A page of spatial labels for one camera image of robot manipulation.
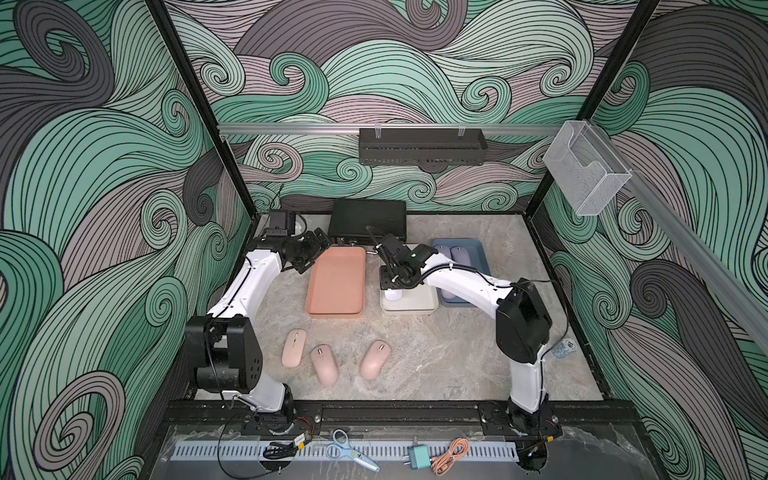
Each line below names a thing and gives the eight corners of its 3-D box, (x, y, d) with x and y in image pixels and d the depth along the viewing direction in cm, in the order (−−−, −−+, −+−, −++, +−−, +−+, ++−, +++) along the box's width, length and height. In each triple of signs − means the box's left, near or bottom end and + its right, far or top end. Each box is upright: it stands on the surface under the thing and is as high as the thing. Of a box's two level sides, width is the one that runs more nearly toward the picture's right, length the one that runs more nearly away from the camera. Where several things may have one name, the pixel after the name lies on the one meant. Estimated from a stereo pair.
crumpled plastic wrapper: (555, 358, 85) (566, 350, 80) (550, 347, 87) (561, 338, 82) (567, 358, 85) (579, 350, 80) (563, 347, 87) (574, 338, 82)
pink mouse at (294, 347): (282, 367, 83) (280, 364, 82) (289, 331, 90) (287, 328, 89) (302, 367, 83) (300, 364, 82) (308, 331, 90) (306, 328, 89)
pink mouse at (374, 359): (357, 373, 82) (357, 370, 80) (375, 340, 89) (375, 336, 87) (374, 383, 81) (374, 381, 79) (392, 348, 87) (392, 345, 85)
